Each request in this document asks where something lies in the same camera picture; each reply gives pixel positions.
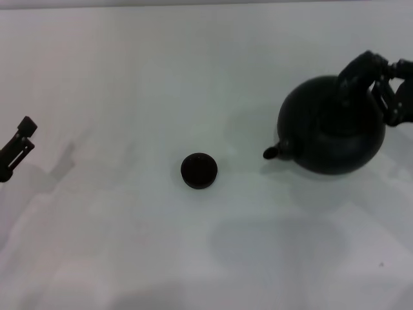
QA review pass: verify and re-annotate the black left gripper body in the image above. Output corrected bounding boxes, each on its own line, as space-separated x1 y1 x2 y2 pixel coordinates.
0 152 14 184

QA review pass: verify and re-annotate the small dark brown teacup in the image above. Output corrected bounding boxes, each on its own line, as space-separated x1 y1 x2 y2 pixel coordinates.
180 152 219 191

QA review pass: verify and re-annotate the black round teapot with handle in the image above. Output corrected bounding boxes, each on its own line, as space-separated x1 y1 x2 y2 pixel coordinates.
262 50 390 177

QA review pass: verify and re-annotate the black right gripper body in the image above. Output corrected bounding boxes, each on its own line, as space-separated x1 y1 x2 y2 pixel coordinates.
394 77 413 123

